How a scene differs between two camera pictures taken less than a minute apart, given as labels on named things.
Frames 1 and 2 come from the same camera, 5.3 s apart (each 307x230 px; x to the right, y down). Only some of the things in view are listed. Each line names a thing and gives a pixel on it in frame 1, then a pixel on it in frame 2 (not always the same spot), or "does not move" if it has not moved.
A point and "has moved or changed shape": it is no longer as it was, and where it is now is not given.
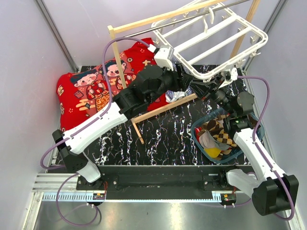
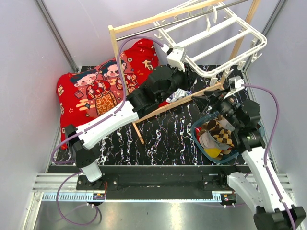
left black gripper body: (178, 84) does not move
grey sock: (206, 140) does not move
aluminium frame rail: (52, 182) does not move
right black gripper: (205, 89) → (212, 97)
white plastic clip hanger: (208, 39) has moved or changed shape
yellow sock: (213, 152) does not move
